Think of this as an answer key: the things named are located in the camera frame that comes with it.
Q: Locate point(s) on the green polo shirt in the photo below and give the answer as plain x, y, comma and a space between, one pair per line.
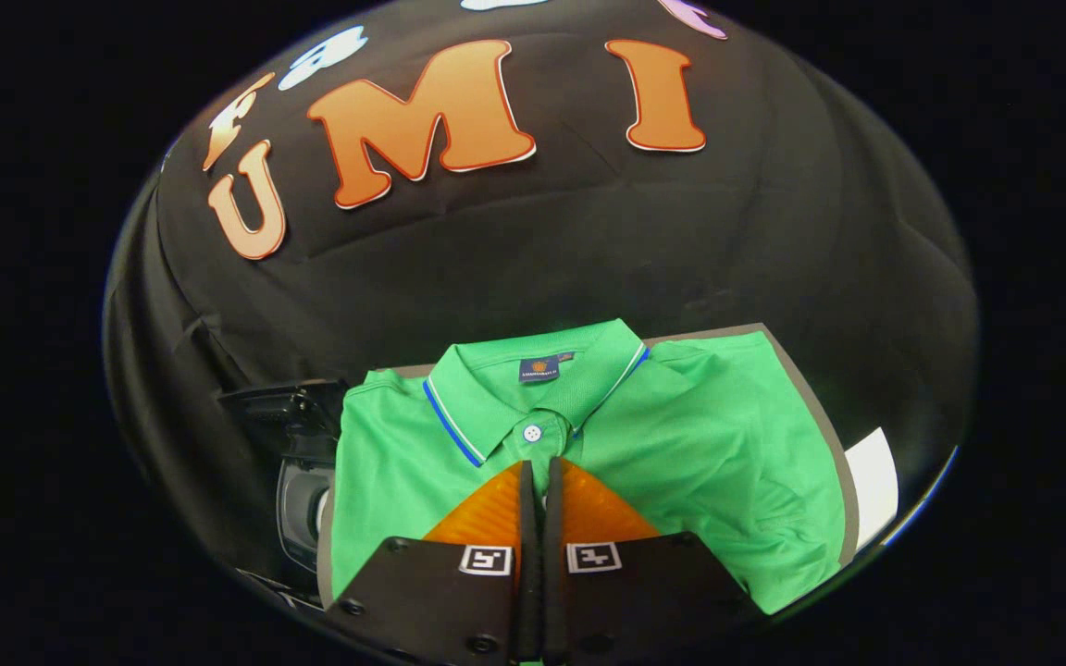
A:
700, 444

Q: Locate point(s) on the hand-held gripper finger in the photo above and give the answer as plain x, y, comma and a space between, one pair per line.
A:
552, 573
529, 573

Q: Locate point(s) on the black backdrop cloth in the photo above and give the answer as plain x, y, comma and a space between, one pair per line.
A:
588, 250

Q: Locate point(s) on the black washing machine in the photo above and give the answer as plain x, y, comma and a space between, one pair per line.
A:
297, 504

